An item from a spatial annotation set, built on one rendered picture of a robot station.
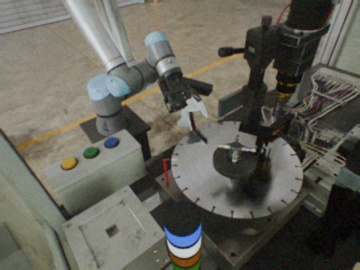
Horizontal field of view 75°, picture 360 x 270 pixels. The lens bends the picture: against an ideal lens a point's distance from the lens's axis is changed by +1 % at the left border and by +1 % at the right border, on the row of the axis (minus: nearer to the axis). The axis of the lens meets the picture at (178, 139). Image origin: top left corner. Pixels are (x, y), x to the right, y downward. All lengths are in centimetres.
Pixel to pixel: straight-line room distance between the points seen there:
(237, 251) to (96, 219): 34
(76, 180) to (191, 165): 33
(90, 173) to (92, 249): 23
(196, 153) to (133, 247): 28
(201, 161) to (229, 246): 21
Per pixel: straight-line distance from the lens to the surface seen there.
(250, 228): 64
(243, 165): 61
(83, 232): 63
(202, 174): 59
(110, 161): 74
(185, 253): 32
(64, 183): 74
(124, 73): 82
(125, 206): 63
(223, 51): 52
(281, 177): 62
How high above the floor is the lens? 141
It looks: 42 degrees down
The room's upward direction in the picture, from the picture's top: 5 degrees counter-clockwise
